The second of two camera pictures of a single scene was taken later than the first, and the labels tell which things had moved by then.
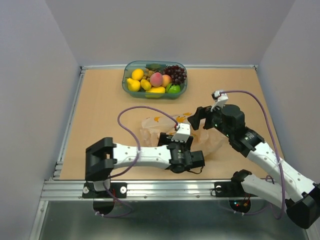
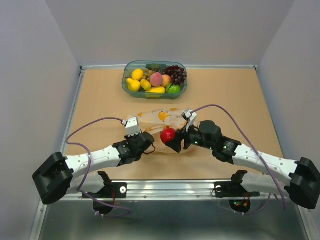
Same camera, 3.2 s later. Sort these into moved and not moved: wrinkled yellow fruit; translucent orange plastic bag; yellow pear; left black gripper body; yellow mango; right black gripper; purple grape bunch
Moved: right black gripper; left black gripper body; translucent orange plastic bag
Not moved: yellow pear; purple grape bunch; wrinkled yellow fruit; yellow mango
